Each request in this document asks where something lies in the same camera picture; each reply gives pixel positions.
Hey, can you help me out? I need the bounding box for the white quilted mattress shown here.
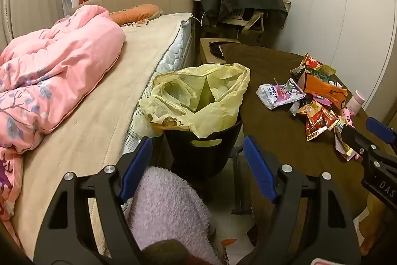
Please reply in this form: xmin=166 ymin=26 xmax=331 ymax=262
xmin=90 ymin=18 xmax=195 ymax=256

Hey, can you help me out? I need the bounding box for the brown table cloth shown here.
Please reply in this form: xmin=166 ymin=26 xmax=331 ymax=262
xmin=219 ymin=43 xmax=397 ymax=256

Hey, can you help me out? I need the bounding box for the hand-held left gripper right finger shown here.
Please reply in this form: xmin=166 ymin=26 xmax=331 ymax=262
xmin=243 ymin=135 xmax=362 ymax=265

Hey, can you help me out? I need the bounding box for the pink white tissue packet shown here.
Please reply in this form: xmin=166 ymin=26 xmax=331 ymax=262
xmin=256 ymin=79 xmax=306 ymax=110

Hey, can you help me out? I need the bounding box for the orange pillow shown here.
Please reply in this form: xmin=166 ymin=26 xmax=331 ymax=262
xmin=108 ymin=4 xmax=163 ymax=26

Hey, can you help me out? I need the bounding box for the pink caterpillar toy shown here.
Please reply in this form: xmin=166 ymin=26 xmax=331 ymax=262
xmin=339 ymin=108 xmax=363 ymax=160

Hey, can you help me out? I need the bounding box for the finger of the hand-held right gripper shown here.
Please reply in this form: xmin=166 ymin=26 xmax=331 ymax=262
xmin=365 ymin=117 xmax=397 ymax=157
xmin=341 ymin=125 xmax=377 ymax=160

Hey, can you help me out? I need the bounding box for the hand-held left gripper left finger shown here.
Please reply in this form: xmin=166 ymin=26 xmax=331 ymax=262
xmin=33 ymin=137 xmax=153 ymax=265

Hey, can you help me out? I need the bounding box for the black trash bin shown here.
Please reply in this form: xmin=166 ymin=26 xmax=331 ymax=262
xmin=164 ymin=118 xmax=243 ymax=182

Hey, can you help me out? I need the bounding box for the brown fuzzy cloth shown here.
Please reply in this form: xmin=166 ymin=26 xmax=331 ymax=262
xmin=139 ymin=239 xmax=199 ymax=265

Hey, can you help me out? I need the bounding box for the black table leg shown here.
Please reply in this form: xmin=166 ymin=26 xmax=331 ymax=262
xmin=231 ymin=145 xmax=252 ymax=213

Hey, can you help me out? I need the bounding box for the beige office chair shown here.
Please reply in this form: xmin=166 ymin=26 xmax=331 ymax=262
xmin=214 ymin=8 xmax=268 ymax=42

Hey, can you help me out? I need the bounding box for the pink cup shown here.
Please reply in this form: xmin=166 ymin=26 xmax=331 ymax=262
xmin=346 ymin=90 xmax=366 ymax=115

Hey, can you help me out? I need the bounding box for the cardboard box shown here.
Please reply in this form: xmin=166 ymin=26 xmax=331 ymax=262
xmin=198 ymin=38 xmax=241 ymax=67

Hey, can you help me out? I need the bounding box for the bed with beige sheet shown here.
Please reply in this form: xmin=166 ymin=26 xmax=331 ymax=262
xmin=12 ymin=13 xmax=193 ymax=259

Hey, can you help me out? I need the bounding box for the pile of snack wrappers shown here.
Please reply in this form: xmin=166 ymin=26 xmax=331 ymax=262
xmin=290 ymin=53 xmax=362 ymax=160

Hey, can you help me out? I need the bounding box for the yellow plastic bag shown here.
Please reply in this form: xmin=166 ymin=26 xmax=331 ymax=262
xmin=134 ymin=63 xmax=251 ymax=139

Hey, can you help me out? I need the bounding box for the pink floral quilt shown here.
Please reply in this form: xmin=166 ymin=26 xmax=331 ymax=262
xmin=0 ymin=4 xmax=127 ymax=253

